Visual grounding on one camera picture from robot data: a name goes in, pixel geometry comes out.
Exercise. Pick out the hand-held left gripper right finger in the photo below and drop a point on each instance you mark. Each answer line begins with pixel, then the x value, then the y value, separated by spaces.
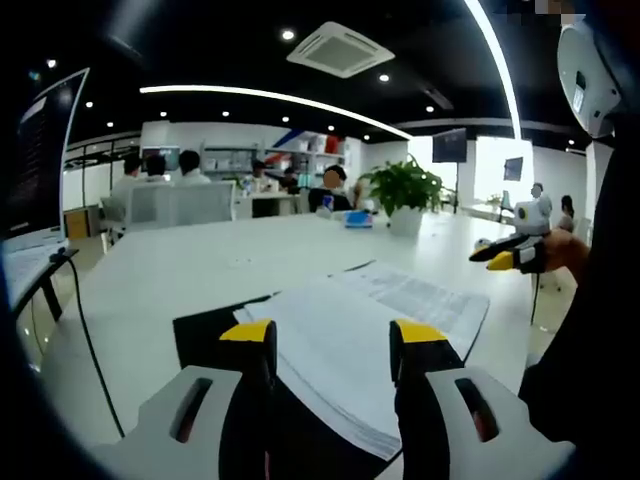
pixel 440 440

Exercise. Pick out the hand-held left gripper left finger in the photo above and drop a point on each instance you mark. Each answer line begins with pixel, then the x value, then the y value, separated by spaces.
pixel 200 440

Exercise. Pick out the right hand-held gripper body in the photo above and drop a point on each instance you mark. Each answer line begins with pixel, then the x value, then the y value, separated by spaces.
pixel 535 220

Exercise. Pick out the white bound document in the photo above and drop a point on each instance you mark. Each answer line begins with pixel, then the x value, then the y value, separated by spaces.
pixel 350 340

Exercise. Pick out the person's right hand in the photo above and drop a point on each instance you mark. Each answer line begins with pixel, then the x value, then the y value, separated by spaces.
pixel 565 252

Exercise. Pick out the black desk mat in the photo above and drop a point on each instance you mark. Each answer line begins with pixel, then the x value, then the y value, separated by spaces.
pixel 205 330

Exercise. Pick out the potted green plant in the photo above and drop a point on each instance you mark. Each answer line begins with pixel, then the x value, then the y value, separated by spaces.
pixel 405 190

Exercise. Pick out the black screen on stand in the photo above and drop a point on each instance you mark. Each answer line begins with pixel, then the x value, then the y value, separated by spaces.
pixel 449 145

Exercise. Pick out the blue tissue box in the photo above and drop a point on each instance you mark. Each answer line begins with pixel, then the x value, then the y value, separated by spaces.
pixel 359 220

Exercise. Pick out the white chest-worn device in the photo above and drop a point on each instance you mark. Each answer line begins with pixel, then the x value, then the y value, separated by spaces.
pixel 585 75

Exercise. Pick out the straight ceiling light strip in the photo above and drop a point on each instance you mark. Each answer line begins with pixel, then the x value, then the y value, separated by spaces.
pixel 500 55

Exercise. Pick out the grey desk partition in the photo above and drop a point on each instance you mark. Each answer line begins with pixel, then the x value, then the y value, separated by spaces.
pixel 180 205

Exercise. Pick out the white side table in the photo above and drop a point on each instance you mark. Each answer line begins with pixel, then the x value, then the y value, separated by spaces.
pixel 25 265

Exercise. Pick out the yellow cabinet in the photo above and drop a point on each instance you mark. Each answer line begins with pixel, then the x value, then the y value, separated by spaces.
pixel 76 225

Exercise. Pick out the ceiling air vent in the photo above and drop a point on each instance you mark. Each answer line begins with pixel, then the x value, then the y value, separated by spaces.
pixel 340 50

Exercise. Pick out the curved ceiling light strip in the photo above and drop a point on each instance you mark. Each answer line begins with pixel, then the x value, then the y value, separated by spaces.
pixel 260 94

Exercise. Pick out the large white-framed monitor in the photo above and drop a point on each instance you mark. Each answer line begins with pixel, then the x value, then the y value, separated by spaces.
pixel 40 150

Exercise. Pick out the small black wall screen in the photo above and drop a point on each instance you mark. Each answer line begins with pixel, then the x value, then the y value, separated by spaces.
pixel 513 168

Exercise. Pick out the white wall shelf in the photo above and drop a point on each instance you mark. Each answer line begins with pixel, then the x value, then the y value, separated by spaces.
pixel 300 150

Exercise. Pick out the wall display screen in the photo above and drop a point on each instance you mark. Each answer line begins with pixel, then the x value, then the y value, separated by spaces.
pixel 167 154

